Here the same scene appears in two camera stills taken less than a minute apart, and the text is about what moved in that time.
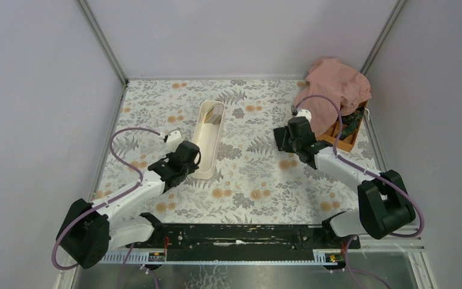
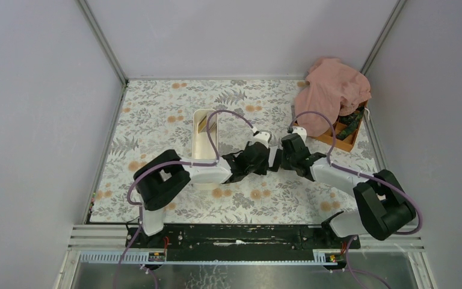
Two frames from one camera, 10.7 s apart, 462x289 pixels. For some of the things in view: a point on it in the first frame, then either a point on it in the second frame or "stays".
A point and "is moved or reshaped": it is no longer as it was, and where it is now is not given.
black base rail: x=252 y=242 stays
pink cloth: x=331 y=77 stays
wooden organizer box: x=348 y=142 stays
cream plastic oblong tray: x=208 y=138 is moved or reshaped
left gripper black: x=193 y=160 to x=257 y=158
